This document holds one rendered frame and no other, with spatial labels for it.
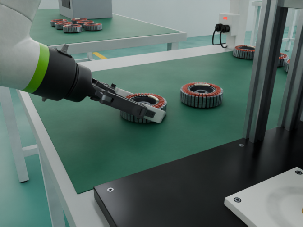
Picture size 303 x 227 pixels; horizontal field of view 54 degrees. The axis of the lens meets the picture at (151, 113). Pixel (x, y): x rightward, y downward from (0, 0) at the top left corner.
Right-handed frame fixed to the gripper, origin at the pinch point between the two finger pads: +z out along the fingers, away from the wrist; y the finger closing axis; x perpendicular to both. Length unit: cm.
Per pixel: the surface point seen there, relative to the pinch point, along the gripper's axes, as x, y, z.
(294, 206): 0.3, -40.8, -2.8
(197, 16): -146, 374, 333
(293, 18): -172, 202, 355
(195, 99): -6.9, -4.7, 10.9
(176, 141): 2.5, -14.8, -0.1
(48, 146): 13.7, -1.6, -19.1
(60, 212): 62, 48, 22
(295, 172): -3.2, -36.5, 3.3
